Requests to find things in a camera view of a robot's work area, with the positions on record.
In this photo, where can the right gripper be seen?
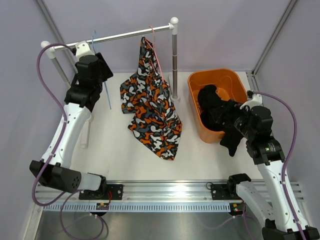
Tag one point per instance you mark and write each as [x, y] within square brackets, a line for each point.
[230, 109]

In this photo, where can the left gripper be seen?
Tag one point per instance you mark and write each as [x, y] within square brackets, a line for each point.
[106, 73]

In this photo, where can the black shorts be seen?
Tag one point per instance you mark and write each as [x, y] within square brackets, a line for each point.
[208, 98]

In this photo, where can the blue wire hanger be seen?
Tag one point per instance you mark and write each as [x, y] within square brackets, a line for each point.
[95, 48]

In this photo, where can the orange camouflage shorts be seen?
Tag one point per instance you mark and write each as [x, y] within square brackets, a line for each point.
[155, 121]

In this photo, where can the pink wire hanger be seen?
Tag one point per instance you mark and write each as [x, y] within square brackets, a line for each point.
[153, 46]

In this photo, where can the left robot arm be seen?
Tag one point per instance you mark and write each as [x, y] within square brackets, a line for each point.
[53, 170]

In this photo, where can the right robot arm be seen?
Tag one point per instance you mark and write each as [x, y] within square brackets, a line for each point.
[281, 218]

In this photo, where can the orange plastic basket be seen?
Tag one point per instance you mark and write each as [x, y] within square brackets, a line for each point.
[229, 86]

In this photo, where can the silver clothes rack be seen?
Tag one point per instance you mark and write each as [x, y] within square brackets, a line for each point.
[125, 36]

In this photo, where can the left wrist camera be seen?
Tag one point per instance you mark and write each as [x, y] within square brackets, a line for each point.
[83, 49]

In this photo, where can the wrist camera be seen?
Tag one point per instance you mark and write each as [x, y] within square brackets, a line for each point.
[83, 49]
[253, 100]

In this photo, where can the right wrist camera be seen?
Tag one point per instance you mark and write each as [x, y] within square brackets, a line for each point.
[253, 100]

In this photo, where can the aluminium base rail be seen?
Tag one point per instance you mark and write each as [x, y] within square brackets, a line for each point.
[165, 191]

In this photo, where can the white slotted cable duct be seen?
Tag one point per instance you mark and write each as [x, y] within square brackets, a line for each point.
[142, 207]

